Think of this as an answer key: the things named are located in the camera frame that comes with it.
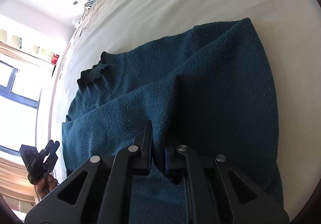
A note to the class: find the red box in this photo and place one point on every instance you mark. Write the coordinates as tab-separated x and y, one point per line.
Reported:
54	58

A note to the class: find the person's left hand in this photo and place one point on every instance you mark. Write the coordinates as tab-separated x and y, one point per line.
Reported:
49	185

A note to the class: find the dark framed window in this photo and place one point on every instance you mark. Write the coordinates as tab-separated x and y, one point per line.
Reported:
17	88

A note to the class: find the brown curtain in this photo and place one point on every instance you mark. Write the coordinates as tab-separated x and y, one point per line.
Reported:
15	178

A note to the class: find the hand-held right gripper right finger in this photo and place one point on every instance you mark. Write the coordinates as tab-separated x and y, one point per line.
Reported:
166	161

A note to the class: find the teal knit sweater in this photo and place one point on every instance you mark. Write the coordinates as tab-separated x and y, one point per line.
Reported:
205	83

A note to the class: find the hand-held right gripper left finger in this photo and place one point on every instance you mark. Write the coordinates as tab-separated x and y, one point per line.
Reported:
148	150

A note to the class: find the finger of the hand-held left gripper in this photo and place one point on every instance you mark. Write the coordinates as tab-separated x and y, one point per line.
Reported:
52	147

